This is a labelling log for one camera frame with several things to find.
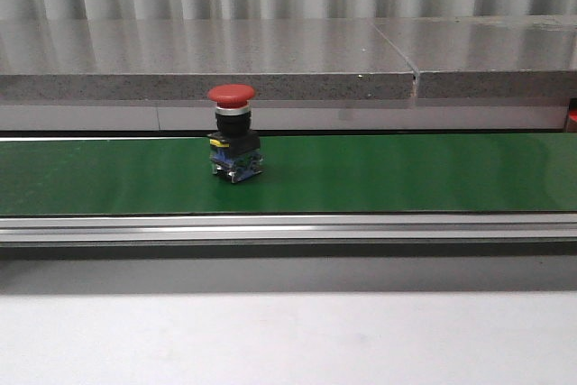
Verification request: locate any green conveyor belt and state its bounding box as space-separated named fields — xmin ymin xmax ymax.
xmin=1 ymin=133 xmax=576 ymax=216

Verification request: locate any grey stone counter slab right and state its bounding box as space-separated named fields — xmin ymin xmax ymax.
xmin=373 ymin=16 xmax=576 ymax=103

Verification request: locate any grey stone counter slab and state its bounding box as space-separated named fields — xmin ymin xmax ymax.
xmin=373 ymin=16 xmax=576 ymax=103
xmin=1 ymin=19 xmax=414 ymax=104

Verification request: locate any white cabinet panel under counter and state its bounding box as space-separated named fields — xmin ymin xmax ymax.
xmin=1 ymin=99 xmax=569 ymax=132

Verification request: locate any grey stone counter slab left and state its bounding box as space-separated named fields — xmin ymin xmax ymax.
xmin=1 ymin=19 xmax=414 ymax=104

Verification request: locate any red object at right edge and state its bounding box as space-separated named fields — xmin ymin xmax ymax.
xmin=564 ymin=98 xmax=577 ymax=133

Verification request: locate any aluminium conveyor frame rail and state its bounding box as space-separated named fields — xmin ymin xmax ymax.
xmin=1 ymin=213 xmax=576 ymax=260

